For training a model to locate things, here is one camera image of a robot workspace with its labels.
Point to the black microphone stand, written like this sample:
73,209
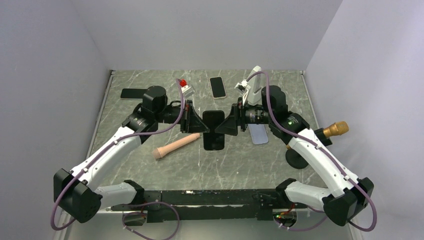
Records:
295,160

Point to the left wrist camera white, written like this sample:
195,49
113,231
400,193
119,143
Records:
186,88

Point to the pink microphone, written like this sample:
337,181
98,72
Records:
160,152

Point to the gold microphone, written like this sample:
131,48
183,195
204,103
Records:
333,130

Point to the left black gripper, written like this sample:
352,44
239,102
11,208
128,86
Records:
195,124

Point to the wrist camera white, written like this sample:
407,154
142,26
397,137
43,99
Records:
186,88
243,88

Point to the black base bar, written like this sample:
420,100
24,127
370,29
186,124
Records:
228,204

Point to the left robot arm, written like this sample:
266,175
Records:
79,192

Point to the black smartphone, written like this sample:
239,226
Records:
132,93

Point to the black phone dark case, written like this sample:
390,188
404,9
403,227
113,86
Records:
213,141

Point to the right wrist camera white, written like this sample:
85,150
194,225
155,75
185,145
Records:
243,88

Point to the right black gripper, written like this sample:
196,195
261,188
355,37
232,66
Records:
229,126

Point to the phone in pink case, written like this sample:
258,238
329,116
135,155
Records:
217,87

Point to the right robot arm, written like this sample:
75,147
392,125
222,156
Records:
345,194

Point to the lavender phone case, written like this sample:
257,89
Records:
258,134

